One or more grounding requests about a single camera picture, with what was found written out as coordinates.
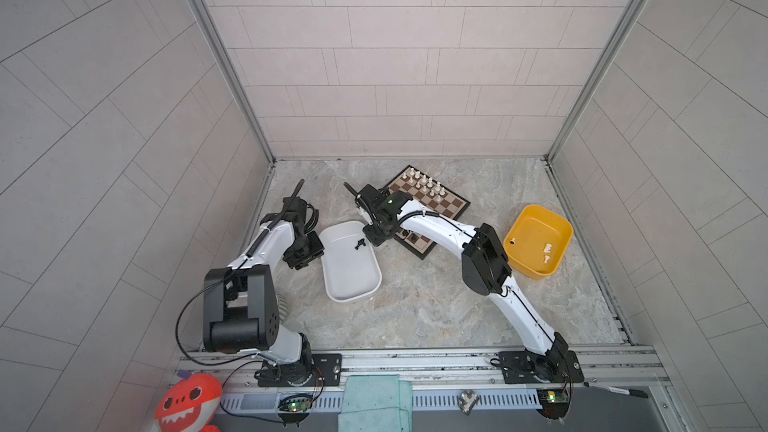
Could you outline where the white plastic tray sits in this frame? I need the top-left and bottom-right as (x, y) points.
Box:
(319, 221), (382, 303)

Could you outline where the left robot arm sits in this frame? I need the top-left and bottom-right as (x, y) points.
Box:
(202, 181), (324, 387)

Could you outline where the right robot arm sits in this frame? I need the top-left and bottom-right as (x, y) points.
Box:
(344, 183), (584, 385)

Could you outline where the folding chess board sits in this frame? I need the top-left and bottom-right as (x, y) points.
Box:
(385, 165), (471, 260)

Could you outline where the yellow plastic bowl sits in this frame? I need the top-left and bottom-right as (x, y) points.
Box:
(502, 204), (574, 280)

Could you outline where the green cloth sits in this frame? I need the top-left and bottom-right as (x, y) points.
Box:
(338, 375), (413, 432)

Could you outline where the red shark plush toy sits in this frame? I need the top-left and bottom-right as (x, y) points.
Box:
(154, 373), (223, 432)

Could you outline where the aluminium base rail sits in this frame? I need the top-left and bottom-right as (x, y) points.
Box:
(176, 344), (667, 388)

